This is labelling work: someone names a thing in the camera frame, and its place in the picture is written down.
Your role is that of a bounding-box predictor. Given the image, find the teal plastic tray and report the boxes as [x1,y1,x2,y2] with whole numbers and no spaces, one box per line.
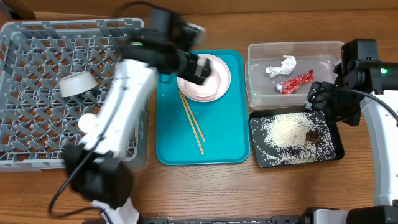
[155,49,251,166]

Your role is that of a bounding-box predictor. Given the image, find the clear plastic bin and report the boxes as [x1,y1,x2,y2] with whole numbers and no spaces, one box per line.
[245,41,343,110]

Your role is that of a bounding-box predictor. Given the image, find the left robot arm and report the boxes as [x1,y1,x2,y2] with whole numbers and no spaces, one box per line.
[54,24,211,223]

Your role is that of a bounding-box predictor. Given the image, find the white tissue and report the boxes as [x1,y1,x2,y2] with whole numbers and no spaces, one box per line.
[265,55,297,78]

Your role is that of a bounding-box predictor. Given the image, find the brown food scrap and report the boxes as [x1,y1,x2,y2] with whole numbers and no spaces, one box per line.
[306,131,322,145]

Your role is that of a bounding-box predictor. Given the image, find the grey bowl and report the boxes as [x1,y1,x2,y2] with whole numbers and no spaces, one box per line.
[58,71,98,98]

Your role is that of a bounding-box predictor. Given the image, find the small white bowl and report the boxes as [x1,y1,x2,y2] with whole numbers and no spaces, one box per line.
[183,68,221,98]

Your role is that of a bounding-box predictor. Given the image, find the lower wooden chopstick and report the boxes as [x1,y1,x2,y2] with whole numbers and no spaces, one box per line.
[178,90,205,156]

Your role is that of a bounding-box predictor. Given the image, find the white rice pile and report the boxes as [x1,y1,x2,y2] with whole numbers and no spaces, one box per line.
[252,111,336,166]

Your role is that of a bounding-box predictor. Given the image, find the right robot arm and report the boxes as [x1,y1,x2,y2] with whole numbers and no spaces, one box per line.
[299,61,397,223]

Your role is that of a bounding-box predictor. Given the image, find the grey plastic dish rack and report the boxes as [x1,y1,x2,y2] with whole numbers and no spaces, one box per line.
[1,18,144,172]

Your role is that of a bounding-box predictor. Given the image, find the black waste tray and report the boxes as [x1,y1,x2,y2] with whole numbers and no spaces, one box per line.
[248,105,345,169]

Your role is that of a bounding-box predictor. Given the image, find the red snack wrapper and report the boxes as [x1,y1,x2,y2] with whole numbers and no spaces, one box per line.
[275,70,314,95]

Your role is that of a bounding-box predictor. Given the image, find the white cup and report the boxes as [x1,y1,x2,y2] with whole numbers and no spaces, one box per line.
[78,113,98,134]

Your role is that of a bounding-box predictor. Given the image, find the large white plate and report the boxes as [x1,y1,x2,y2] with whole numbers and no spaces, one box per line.
[177,54,231,102]

